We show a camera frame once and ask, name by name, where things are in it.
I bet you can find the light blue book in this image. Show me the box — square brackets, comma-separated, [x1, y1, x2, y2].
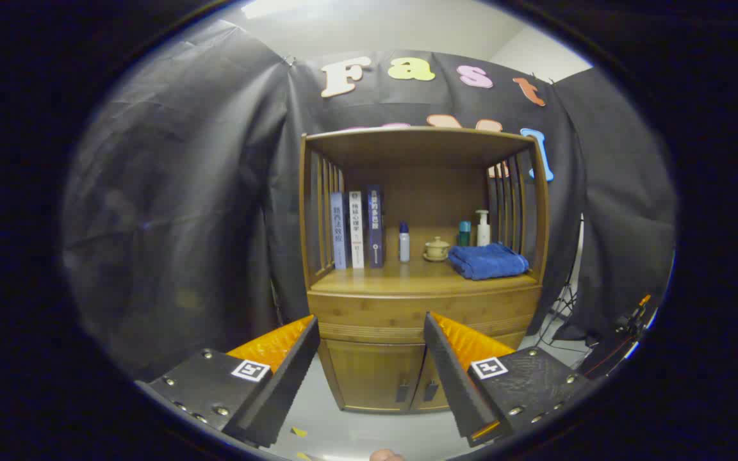
[330, 191, 348, 270]

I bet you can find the white book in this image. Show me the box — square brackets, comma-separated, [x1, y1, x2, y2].
[348, 190, 365, 269]

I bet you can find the dark blue book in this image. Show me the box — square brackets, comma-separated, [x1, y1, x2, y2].
[366, 185, 385, 268]

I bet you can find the wooden countertop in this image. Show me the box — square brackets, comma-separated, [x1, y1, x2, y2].
[310, 256, 539, 296]

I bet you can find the blue folded towel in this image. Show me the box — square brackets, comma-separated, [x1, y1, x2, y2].
[448, 243, 530, 281]

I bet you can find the beige lidded teacup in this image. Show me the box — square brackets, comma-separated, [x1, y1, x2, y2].
[423, 236, 451, 263]

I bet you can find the black clamp with orange tip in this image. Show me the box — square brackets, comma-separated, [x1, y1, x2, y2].
[612, 293, 655, 337]

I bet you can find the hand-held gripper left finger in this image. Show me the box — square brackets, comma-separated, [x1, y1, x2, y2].
[135, 314, 321, 449]

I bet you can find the wooden cabinet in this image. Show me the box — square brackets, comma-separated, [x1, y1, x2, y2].
[299, 126, 550, 414]

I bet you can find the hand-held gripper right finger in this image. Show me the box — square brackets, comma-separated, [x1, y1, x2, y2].
[423, 312, 593, 448]

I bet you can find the black tripod stand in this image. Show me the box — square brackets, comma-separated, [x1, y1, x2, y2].
[536, 282, 584, 350]

